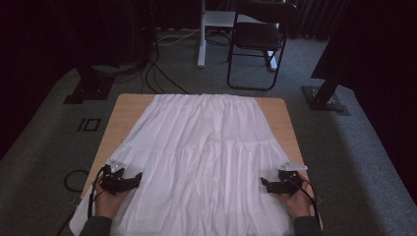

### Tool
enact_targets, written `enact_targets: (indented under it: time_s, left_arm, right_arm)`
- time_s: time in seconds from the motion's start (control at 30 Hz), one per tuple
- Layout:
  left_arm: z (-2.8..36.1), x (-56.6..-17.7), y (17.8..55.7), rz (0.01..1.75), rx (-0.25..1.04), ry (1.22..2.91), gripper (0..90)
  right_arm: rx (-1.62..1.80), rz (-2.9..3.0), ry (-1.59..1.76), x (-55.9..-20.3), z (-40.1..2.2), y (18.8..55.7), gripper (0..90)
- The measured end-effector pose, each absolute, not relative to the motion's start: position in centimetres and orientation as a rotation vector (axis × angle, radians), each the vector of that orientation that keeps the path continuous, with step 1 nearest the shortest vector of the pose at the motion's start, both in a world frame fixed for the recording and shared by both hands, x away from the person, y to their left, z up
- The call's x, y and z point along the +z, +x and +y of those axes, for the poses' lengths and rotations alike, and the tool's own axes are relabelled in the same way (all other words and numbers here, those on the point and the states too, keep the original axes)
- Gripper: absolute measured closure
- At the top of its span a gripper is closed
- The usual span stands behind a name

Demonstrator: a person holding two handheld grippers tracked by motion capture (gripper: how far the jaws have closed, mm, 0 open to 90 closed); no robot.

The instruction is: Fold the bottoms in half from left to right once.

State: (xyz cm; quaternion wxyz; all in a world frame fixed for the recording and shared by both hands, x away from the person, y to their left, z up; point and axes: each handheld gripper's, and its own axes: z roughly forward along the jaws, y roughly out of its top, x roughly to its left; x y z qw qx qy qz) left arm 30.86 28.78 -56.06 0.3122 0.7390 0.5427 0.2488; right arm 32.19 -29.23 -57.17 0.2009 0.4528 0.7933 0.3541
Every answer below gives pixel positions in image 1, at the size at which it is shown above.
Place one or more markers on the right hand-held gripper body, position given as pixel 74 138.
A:
pixel 289 183

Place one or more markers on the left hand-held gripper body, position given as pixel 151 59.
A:
pixel 113 180

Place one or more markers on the white pleated skirt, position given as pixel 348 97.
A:
pixel 203 147

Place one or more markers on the person's right hand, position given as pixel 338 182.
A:
pixel 300 205

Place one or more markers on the person's left hand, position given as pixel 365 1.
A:
pixel 106 205

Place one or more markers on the black slanted stand with base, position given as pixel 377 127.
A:
pixel 324 98

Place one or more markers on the black stand with flat base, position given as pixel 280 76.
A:
pixel 90 88

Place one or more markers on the black folding chair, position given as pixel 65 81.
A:
pixel 257 36

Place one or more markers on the dark pleated curtain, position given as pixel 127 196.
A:
pixel 311 19

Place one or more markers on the white desk frame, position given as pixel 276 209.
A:
pixel 201 49

